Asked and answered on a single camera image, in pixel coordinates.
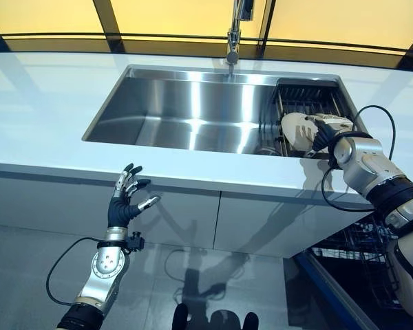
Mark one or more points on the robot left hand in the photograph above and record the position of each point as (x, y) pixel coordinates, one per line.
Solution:
(118, 211)

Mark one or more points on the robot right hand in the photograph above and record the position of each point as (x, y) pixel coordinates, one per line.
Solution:
(325, 134)

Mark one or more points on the cream ceramic plate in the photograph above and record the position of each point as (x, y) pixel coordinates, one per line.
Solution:
(296, 132)

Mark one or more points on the grey cabinet door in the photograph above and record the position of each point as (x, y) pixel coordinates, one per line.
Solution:
(38, 199)
(254, 223)
(186, 216)

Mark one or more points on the stainless steel sink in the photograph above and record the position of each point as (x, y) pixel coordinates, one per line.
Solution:
(179, 106)

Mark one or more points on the black robot left foot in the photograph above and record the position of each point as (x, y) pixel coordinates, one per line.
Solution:
(180, 318)

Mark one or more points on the black robot foot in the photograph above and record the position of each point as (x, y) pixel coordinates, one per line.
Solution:
(180, 318)
(250, 321)

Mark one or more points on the chrome gooseneck kitchen faucet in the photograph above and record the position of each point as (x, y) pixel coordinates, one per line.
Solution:
(234, 31)

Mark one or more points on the black robot right foot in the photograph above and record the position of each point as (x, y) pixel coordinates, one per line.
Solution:
(250, 321)

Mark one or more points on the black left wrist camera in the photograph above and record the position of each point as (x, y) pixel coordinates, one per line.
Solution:
(136, 242)

